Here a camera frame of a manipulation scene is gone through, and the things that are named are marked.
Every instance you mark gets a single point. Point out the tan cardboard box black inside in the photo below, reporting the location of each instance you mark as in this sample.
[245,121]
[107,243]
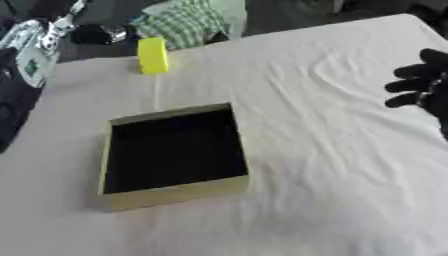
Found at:
[175,153]

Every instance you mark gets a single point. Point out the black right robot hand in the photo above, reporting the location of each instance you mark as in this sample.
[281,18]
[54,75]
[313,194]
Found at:
[433,90]

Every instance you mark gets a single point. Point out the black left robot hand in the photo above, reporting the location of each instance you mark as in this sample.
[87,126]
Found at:
[96,34]

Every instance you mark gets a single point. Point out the green white checked cloth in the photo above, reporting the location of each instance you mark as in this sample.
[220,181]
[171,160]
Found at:
[185,21]

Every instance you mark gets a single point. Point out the yellow rectangular block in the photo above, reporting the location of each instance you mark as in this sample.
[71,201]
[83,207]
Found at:
[153,56]

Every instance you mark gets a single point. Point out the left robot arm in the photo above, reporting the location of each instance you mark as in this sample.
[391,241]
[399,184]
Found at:
[29,63]

